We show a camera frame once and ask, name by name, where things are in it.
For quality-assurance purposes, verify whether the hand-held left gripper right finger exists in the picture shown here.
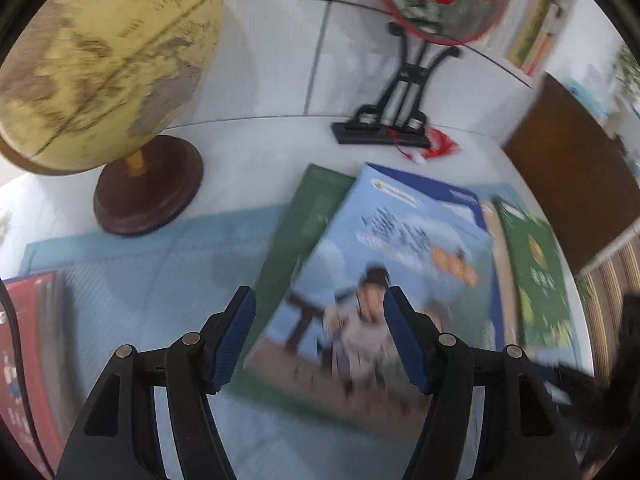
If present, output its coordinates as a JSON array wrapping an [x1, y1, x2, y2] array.
[[383, 285, 584, 480]]

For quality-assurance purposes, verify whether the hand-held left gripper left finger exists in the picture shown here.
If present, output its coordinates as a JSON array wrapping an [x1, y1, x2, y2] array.
[[55, 285, 258, 480]]

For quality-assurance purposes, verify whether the light blue book figure picture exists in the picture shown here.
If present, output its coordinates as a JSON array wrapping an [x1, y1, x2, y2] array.
[[242, 172, 507, 421]]

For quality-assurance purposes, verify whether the green book yellow print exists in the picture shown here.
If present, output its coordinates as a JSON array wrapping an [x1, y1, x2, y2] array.
[[492, 195, 583, 353]]

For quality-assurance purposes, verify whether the dark green book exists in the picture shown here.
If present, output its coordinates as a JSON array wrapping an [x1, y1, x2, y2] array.
[[227, 164, 358, 401]]

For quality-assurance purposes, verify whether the dark blue book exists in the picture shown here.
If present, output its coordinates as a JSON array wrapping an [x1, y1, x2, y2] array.
[[365, 161, 488, 233]]

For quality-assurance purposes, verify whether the red book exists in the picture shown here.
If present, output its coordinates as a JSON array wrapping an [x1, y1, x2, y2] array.
[[0, 270, 68, 478]]

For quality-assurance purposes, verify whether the row of shelf books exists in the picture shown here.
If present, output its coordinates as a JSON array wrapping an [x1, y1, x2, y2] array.
[[500, 0, 566, 77]]

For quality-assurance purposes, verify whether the light blue quilted mat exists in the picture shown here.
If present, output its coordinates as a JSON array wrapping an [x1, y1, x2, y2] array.
[[20, 205, 596, 480]]

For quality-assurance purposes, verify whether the striped rug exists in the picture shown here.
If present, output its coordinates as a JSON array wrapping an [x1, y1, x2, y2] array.
[[575, 240, 640, 381]]

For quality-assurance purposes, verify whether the red tassel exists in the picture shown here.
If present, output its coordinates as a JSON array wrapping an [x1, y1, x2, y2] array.
[[387, 127, 463, 166]]

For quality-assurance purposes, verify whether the brown wooden cabinet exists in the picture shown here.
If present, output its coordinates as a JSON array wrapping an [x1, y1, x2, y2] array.
[[502, 72, 640, 277]]

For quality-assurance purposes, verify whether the black fan stand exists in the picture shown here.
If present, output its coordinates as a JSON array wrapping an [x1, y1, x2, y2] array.
[[331, 22, 463, 148]]

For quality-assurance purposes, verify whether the yellow globe on wooden base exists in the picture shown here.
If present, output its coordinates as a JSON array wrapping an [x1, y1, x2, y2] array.
[[0, 0, 226, 237]]

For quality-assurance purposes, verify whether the green plant on cabinet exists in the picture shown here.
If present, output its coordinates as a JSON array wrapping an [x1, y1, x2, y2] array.
[[615, 45, 640, 121]]

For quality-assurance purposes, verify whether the left hand-held gripper cable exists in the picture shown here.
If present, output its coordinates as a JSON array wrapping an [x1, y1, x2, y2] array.
[[0, 277, 26, 376]]

